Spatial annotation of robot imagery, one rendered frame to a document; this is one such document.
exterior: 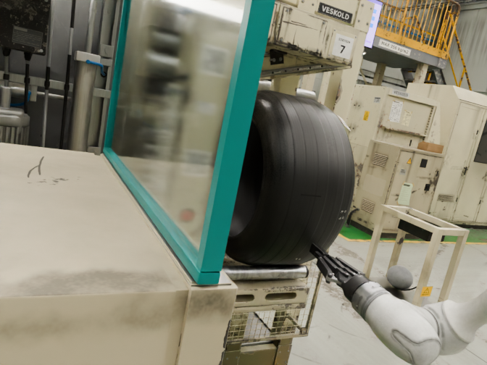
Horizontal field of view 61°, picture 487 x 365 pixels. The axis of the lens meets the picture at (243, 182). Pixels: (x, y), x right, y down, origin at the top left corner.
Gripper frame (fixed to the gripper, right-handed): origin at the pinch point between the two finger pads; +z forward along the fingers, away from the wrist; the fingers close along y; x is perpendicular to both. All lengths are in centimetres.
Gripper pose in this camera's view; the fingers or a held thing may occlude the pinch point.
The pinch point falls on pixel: (319, 253)
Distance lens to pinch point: 124.5
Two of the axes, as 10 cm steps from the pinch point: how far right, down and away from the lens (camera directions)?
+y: -8.8, -0.8, -4.7
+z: -4.1, -3.7, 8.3
